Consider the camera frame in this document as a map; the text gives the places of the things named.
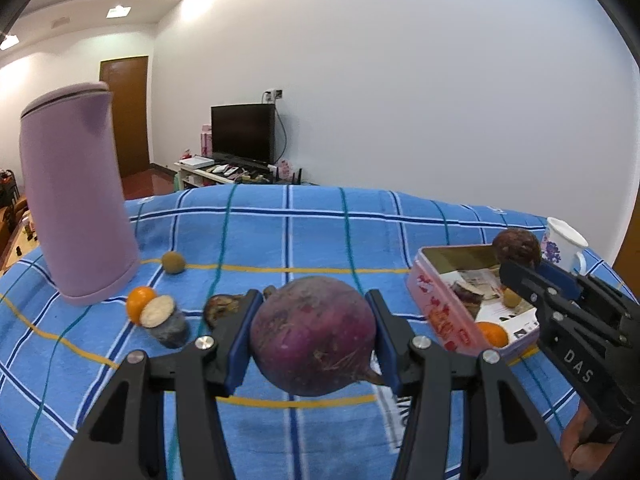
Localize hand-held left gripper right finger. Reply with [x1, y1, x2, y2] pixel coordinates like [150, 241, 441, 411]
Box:
[364, 288, 573, 480]

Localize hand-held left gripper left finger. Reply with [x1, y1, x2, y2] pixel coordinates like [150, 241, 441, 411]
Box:
[55, 288, 265, 480]

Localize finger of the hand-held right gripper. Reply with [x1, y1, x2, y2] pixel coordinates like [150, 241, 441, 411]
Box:
[499, 259, 563, 318]
[540, 260, 626, 321]

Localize dark wrinkled passion fruit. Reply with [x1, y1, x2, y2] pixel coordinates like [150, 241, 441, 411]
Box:
[204, 294, 246, 328]
[491, 228, 542, 271]

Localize pink metal tin box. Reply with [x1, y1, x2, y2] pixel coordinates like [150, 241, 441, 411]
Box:
[406, 244, 541, 361]

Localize purple beetroot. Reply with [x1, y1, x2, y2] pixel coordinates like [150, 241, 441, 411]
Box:
[249, 275, 388, 397]

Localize small orange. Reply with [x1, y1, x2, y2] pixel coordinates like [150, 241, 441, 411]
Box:
[126, 286, 157, 324]

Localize person's right hand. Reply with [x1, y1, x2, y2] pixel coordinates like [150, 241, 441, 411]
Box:
[559, 405, 618, 480]

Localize white floral mug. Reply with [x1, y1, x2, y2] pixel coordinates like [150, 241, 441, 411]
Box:
[541, 217, 589, 276]

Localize printed paper leaflet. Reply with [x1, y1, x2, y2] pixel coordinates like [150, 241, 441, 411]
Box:
[450, 267, 538, 346]

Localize blue checkered blanket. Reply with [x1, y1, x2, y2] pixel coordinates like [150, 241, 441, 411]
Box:
[0, 183, 631, 480]

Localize black router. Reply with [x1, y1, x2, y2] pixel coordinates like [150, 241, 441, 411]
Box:
[272, 165, 306, 186]

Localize white television stand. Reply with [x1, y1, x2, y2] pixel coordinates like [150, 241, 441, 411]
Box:
[174, 160, 281, 191]

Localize black television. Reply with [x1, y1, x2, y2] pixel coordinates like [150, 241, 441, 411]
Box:
[210, 103, 277, 166]

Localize purple cylindrical bottle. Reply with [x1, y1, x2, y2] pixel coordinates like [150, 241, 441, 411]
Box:
[19, 81, 141, 307]

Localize wooden side cabinet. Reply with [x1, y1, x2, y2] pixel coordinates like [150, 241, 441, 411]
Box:
[0, 170, 38, 273]

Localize brown wooden door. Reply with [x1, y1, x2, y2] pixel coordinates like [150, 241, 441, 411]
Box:
[99, 55, 151, 178]

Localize black power cable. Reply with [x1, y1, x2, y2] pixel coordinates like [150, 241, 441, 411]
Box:
[274, 102, 288, 166]

